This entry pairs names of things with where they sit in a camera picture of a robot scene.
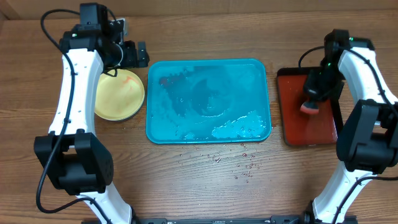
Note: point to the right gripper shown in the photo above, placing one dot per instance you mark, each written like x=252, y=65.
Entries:
x=315, y=92

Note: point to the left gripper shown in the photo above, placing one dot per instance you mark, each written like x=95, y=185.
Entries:
x=132, y=61

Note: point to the red and grey sponge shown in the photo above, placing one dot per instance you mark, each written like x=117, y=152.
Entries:
x=310, y=107

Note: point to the yellow-green plate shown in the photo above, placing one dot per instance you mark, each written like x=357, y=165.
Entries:
x=120, y=97

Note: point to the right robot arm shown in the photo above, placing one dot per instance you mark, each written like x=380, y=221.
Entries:
x=367, y=142

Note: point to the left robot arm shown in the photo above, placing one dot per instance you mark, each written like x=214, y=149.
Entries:
x=72, y=156

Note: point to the black and red tray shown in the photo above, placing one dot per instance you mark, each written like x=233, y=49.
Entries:
x=301, y=129

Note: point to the teal plastic tray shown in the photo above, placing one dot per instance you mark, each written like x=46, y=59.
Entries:
x=208, y=101

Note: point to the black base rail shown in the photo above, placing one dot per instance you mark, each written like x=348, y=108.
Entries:
x=276, y=219

